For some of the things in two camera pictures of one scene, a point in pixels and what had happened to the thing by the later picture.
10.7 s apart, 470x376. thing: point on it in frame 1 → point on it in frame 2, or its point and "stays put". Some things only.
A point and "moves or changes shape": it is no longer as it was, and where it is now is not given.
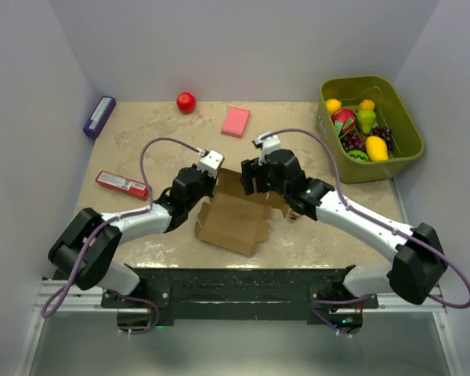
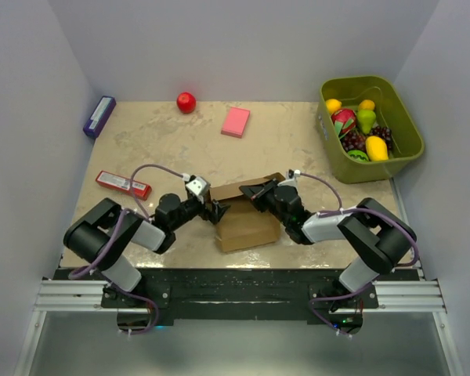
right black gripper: (248, 168) → (254, 192)
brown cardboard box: (235, 220) moves or changes shape
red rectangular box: (125, 186) stays put
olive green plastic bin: (390, 110) stays put
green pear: (366, 118) stays put
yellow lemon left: (333, 105) stays put
